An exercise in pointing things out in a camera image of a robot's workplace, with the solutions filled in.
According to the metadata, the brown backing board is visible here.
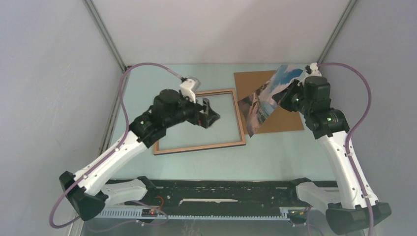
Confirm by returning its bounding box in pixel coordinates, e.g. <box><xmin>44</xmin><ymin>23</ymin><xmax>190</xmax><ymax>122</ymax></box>
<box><xmin>234</xmin><ymin>70</ymin><xmax>304</xmax><ymax>134</ymax></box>

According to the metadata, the left aluminium corner post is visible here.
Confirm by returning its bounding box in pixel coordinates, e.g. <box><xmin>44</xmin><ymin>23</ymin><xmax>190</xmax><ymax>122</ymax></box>
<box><xmin>82</xmin><ymin>0</ymin><xmax>127</xmax><ymax>72</ymax></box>

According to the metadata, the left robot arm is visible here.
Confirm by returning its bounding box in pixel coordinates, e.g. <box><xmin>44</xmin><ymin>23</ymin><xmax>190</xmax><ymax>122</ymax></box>
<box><xmin>59</xmin><ymin>89</ymin><xmax>220</xmax><ymax>221</ymax></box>

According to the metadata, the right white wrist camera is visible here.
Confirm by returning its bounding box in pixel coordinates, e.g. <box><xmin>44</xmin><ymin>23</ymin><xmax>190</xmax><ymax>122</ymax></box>
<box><xmin>305</xmin><ymin>62</ymin><xmax>322</xmax><ymax>77</ymax></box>

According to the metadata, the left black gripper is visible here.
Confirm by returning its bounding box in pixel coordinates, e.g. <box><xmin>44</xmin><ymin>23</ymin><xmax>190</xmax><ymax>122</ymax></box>
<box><xmin>164</xmin><ymin>90</ymin><xmax>219</xmax><ymax>129</ymax></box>

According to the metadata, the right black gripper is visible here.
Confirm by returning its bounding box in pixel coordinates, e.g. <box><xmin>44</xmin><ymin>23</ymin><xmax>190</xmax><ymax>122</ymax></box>
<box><xmin>272</xmin><ymin>79</ymin><xmax>312</xmax><ymax>116</ymax></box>

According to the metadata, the aluminium corner post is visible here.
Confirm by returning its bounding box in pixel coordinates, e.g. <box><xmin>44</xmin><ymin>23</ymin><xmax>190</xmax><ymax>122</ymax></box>
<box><xmin>82</xmin><ymin>0</ymin><xmax>127</xmax><ymax>72</ymax></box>
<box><xmin>317</xmin><ymin>0</ymin><xmax>359</xmax><ymax>64</ymax></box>

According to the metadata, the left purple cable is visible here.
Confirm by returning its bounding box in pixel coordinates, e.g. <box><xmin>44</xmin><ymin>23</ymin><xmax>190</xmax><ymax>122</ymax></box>
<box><xmin>49</xmin><ymin>62</ymin><xmax>185</xmax><ymax>229</ymax></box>

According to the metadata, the wooden picture frame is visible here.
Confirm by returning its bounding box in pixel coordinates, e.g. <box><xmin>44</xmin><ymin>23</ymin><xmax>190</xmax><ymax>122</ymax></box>
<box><xmin>153</xmin><ymin>88</ymin><xmax>246</xmax><ymax>155</ymax></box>

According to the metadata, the right aluminium corner post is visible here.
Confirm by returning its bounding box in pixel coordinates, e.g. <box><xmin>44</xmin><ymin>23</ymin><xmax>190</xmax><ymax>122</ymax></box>
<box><xmin>317</xmin><ymin>0</ymin><xmax>359</xmax><ymax>64</ymax></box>

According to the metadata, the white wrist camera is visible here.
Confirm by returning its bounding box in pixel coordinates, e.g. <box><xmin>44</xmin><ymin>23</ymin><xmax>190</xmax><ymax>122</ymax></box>
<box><xmin>179</xmin><ymin>77</ymin><xmax>201</xmax><ymax>103</ymax></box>
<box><xmin>305</xmin><ymin>62</ymin><xmax>322</xmax><ymax>77</ymax></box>

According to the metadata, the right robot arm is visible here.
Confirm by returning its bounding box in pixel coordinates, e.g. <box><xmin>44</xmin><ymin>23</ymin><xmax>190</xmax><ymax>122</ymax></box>
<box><xmin>273</xmin><ymin>76</ymin><xmax>392</xmax><ymax>235</ymax></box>

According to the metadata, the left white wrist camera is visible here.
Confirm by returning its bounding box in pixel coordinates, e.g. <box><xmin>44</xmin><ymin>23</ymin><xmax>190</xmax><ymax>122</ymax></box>
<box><xmin>179</xmin><ymin>77</ymin><xmax>201</xmax><ymax>103</ymax></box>

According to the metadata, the beach landscape photo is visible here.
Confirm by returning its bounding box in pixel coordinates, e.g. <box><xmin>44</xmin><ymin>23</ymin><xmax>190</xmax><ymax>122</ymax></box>
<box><xmin>238</xmin><ymin>64</ymin><xmax>305</xmax><ymax>137</ymax></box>

